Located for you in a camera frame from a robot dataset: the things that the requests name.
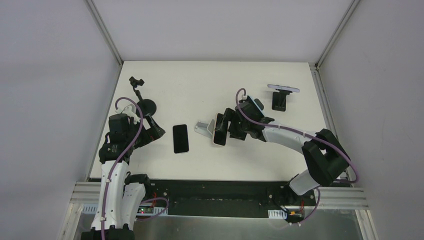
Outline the cream phone black screen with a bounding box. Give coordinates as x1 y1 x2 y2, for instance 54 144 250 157
212 131 228 147

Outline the white folding phone stand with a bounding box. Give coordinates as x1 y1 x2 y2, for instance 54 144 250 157
194 119 215 139

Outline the light blue phone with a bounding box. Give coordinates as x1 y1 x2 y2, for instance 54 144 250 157
246 95 265 118

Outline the black round-base phone stand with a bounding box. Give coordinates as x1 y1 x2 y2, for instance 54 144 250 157
129 76 157 116

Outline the lavender phone black screen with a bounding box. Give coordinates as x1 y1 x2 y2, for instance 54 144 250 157
172 124 190 154

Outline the lavender phone seen edge-on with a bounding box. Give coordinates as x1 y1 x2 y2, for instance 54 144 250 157
267 84 300 93

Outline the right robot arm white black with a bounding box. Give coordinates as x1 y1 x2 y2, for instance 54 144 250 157
212 100 351 205

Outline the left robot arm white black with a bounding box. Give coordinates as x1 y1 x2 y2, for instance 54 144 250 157
80 113 165 240

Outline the black folding phone stand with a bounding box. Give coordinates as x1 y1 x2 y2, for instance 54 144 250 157
271 90 292 112

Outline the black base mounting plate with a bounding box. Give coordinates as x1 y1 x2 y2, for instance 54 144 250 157
144 179 300 218

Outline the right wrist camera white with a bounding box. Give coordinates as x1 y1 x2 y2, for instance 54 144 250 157
239 95 248 102

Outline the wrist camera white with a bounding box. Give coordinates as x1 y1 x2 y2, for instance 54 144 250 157
121 104 141 125
239 95 248 102

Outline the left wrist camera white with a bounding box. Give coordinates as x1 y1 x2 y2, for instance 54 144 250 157
121 104 141 125

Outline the right white cable duct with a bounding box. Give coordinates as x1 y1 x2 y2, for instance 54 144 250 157
267 209 288 220

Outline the white cable duct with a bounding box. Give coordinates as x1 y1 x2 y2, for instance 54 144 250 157
81 203 168 217
267 209 288 220

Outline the left white cable duct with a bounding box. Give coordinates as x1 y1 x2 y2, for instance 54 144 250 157
81 203 168 217

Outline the orange connector with wires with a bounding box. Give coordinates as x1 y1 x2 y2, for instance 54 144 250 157
286 209 305 227

